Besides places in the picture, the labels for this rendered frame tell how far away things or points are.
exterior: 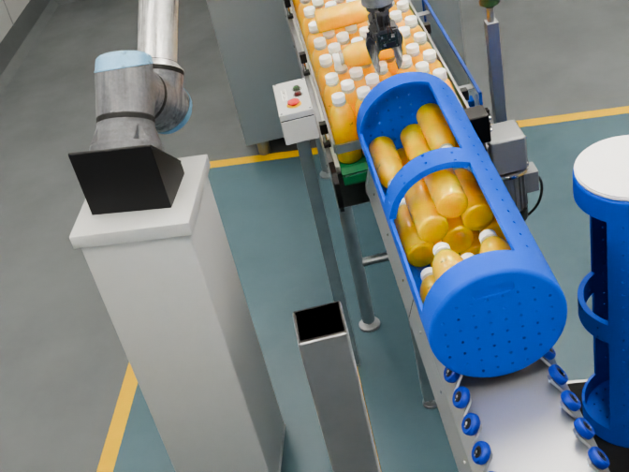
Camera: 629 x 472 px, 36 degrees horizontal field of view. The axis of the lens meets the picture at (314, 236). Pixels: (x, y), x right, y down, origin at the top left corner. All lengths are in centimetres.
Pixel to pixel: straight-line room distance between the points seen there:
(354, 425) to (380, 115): 153
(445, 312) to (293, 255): 221
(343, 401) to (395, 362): 232
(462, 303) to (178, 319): 101
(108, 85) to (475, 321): 114
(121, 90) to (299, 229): 184
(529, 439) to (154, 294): 112
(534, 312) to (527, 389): 19
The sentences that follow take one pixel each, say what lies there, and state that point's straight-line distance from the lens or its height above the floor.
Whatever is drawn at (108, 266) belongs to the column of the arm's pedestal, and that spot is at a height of 98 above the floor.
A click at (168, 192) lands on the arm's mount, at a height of 114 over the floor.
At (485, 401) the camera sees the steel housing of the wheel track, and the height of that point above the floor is 93.
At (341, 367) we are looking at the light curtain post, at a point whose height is 165.
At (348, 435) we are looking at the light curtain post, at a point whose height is 153.
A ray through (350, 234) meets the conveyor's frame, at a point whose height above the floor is 45.
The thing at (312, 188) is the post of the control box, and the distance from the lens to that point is 304.
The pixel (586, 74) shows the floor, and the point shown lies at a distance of 505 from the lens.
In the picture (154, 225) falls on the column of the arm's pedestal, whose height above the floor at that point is 110.
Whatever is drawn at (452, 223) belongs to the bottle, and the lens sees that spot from 226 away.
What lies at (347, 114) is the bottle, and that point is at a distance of 282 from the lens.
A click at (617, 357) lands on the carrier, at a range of 275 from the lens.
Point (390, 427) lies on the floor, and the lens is 331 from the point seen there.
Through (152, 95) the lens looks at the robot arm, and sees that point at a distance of 259.
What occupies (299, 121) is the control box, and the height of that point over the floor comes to 107.
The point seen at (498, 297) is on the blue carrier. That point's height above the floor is 117.
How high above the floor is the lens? 245
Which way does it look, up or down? 36 degrees down
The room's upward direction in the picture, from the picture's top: 14 degrees counter-clockwise
